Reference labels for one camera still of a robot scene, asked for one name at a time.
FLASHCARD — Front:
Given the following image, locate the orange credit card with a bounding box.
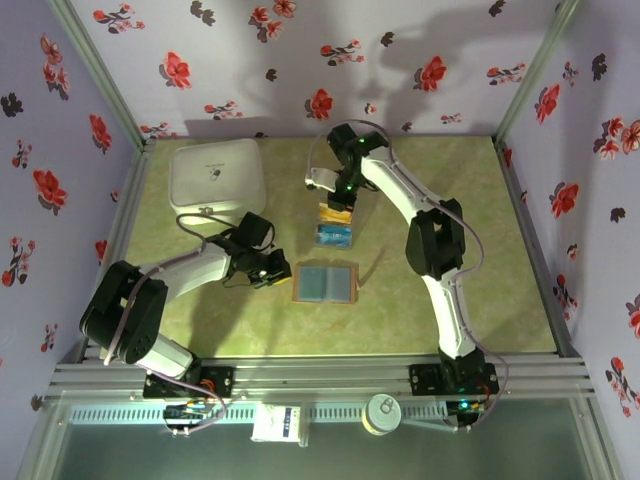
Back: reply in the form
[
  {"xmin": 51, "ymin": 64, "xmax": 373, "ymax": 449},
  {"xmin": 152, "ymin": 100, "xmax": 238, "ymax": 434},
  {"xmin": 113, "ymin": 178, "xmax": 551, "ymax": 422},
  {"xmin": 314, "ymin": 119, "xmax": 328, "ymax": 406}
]
[{"xmin": 319, "ymin": 203, "xmax": 354, "ymax": 224}]

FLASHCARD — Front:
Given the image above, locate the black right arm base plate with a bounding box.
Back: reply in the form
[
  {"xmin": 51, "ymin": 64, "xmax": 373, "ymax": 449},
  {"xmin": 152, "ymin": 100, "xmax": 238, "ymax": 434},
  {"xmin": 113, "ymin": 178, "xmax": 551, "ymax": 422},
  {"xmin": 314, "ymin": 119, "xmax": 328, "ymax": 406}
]
[{"xmin": 408, "ymin": 363, "xmax": 500, "ymax": 397}]

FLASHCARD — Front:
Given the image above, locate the brown tray with clear lid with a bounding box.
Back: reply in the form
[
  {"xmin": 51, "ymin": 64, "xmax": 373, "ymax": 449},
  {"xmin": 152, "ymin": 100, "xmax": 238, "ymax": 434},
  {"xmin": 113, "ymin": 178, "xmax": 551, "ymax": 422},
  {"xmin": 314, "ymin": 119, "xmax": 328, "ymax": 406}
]
[{"xmin": 291, "ymin": 261, "xmax": 362, "ymax": 305}]

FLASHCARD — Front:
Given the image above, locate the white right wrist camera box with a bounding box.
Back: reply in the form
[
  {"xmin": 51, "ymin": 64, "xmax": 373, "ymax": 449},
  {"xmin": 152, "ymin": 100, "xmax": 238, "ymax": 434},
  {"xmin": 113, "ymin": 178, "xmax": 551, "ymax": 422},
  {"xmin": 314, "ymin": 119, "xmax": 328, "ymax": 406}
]
[{"xmin": 304, "ymin": 166, "xmax": 342, "ymax": 192}]

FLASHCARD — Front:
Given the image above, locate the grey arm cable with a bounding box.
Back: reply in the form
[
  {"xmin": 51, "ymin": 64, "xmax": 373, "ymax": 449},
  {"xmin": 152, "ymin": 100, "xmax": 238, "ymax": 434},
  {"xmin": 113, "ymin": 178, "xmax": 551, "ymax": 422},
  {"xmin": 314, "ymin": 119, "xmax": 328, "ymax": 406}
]
[
  {"xmin": 305, "ymin": 118, "xmax": 512, "ymax": 432},
  {"xmin": 103, "ymin": 213, "xmax": 242, "ymax": 367}
]

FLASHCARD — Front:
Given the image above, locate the silver tin can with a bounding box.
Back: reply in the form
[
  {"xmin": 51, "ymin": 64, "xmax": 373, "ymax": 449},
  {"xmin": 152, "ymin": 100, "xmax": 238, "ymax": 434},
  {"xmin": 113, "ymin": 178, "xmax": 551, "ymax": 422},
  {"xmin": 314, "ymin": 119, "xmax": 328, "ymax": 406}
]
[{"xmin": 363, "ymin": 393, "xmax": 403, "ymax": 438}]

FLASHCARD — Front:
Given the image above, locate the clear plastic tray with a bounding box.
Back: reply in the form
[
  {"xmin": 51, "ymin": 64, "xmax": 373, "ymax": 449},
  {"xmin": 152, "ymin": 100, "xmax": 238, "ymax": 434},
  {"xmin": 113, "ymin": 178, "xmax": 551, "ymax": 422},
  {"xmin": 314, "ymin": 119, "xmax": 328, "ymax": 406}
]
[{"xmin": 312, "ymin": 196, "xmax": 363, "ymax": 250}]

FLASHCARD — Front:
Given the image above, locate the blue rectangular packet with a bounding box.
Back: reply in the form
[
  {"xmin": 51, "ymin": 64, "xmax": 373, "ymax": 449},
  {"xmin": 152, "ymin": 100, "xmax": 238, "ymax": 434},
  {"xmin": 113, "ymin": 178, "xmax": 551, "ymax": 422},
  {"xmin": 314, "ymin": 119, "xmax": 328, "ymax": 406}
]
[{"xmin": 316, "ymin": 222, "xmax": 355, "ymax": 247}]

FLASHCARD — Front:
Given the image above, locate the grey right arm cable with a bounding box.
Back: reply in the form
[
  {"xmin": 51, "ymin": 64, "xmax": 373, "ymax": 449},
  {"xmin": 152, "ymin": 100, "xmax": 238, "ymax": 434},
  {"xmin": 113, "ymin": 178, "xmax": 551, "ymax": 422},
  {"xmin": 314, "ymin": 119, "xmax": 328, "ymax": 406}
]
[{"xmin": 305, "ymin": 118, "xmax": 512, "ymax": 432}]

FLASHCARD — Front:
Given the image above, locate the electronics board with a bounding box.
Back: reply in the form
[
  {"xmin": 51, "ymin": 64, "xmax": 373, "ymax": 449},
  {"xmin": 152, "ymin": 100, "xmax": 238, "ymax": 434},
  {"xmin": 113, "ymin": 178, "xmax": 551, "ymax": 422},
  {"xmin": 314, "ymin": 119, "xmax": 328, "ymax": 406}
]
[
  {"xmin": 163, "ymin": 399, "xmax": 212, "ymax": 435},
  {"xmin": 446, "ymin": 398, "xmax": 487, "ymax": 432}
]

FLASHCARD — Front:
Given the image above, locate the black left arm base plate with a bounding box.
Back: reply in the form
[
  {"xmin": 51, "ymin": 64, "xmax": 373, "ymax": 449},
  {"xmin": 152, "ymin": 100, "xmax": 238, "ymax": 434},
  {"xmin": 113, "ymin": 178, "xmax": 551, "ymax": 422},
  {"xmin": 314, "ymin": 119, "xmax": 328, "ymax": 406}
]
[{"xmin": 143, "ymin": 366, "xmax": 236, "ymax": 400}]

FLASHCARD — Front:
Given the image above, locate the grey left arm cable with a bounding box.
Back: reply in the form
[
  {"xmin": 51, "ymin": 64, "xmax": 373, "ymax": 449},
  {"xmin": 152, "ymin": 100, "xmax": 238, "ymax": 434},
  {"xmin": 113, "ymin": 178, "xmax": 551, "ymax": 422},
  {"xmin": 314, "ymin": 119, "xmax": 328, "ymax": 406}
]
[{"xmin": 103, "ymin": 213, "xmax": 242, "ymax": 367}]

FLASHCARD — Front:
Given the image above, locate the aluminium frame post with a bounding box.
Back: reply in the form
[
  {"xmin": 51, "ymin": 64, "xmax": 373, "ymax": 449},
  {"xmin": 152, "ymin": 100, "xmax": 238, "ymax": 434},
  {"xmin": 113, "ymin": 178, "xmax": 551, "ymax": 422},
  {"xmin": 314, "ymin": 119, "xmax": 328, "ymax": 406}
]
[
  {"xmin": 47, "ymin": 0, "xmax": 157, "ymax": 151},
  {"xmin": 492, "ymin": 0, "xmax": 585, "ymax": 147}
]

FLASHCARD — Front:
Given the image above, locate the wide aluminium frame rail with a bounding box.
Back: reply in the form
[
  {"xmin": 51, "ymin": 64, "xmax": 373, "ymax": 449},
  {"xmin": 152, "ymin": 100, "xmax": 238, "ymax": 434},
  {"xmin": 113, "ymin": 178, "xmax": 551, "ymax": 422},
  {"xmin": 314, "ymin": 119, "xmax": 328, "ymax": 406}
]
[{"xmin": 43, "ymin": 355, "xmax": 597, "ymax": 402}]

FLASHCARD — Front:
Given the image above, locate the white slotted cable duct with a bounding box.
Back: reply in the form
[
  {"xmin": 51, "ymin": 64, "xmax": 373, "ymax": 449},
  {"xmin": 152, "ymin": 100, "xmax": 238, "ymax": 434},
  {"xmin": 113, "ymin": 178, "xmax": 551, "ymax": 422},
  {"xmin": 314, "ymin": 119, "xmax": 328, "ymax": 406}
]
[{"xmin": 67, "ymin": 402, "xmax": 469, "ymax": 425}]

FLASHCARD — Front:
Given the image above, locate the white square lidded box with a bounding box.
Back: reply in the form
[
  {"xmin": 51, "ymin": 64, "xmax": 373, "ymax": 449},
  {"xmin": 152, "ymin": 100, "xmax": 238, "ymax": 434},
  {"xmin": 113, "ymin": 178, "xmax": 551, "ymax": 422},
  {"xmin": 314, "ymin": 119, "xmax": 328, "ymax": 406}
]
[{"xmin": 168, "ymin": 138, "xmax": 268, "ymax": 226}]

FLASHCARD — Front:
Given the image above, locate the white paper box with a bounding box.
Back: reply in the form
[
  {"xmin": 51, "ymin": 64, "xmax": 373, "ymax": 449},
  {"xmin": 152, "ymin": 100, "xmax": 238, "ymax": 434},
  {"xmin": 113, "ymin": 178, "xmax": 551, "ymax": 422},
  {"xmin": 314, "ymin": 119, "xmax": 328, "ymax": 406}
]
[{"xmin": 249, "ymin": 403, "xmax": 304, "ymax": 446}]

